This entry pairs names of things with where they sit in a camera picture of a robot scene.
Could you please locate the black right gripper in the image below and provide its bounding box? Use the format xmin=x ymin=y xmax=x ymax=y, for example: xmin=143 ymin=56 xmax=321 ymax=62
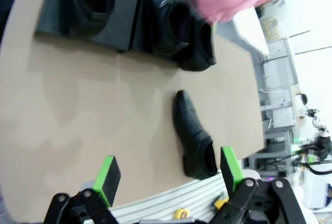
xmin=292 ymin=135 xmax=332 ymax=160

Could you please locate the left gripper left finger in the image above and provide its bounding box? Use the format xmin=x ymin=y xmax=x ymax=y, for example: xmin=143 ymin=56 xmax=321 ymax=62
xmin=43 ymin=155 xmax=122 ymax=224

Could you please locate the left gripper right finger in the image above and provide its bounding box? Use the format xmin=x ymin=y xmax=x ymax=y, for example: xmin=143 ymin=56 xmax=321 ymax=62
xmin=211 ymin=146 xmax=307 ymax=224

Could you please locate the black strap dress shoe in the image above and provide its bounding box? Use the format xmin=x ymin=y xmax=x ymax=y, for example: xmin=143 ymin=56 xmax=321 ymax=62
xmin=58 ymin=0 xmax=117 ymax=38
xmin=173 ymin=90 xmax=218 ymax=180

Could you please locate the black buckle loafer shoe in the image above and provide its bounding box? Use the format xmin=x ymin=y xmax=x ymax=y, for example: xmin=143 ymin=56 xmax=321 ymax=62
xmin=178 ymin=18 xmax=217 ymax=72
xmin=134 ymin=0 xmax=194 ymax=63

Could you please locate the yellow black hand tool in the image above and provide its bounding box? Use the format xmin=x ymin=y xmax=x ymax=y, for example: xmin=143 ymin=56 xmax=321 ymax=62
xmin=212 ymin=191 xmax=229 ymax=211

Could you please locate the pale ribbed bench top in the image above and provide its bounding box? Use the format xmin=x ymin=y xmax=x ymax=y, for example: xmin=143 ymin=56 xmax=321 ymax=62
xmin=107 ymin=168 xmax=262 ymax=224

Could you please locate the yellow tape roll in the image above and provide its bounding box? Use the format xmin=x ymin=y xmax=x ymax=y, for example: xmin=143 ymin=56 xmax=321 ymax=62
xmin=173 ymin=208 xmax=190 ymax=220

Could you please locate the grey metal frame rack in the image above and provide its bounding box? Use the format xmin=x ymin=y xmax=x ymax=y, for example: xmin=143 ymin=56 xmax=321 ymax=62
xmin=248 ymin=128 xmax=295 ymax=177

